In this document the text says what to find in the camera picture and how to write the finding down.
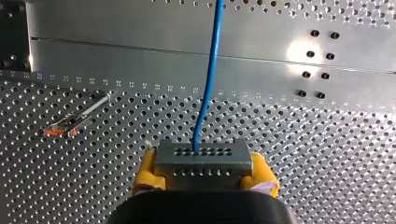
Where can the metal post with orange clip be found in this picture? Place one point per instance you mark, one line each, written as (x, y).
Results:
(76, 117)

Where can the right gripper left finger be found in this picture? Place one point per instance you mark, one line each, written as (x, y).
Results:
(147, 177)

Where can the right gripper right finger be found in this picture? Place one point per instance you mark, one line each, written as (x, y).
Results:
(261, 177)

